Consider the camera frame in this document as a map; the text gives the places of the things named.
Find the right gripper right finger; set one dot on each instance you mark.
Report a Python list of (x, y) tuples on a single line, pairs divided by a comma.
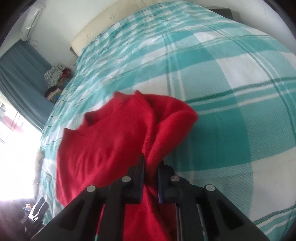
[(203, 213)]

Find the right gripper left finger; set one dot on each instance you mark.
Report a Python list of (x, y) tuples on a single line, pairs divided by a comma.
[(97, 213)]

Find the red knit sweater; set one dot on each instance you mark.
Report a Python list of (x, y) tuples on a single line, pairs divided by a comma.
[(110, 140)]

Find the pile of clothes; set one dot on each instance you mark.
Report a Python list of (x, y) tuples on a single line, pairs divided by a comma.
[(56, 80)]

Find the beige patterned pillow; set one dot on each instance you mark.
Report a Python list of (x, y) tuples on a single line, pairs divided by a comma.
[(38, 167)]

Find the teal plaid bed cover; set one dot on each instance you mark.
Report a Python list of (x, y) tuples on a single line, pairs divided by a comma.
[(239, 80)]

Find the blue window curtain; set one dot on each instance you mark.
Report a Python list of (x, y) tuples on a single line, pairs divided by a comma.
[(23, 84)]

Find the dark bedside table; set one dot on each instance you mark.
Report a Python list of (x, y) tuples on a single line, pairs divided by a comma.
[(225, 12)]

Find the cream padded headboard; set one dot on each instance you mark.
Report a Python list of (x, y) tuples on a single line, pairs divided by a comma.
[(113, 14)]

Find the white wall air conditioner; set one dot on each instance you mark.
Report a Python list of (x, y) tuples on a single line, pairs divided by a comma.
[(31, 21)]

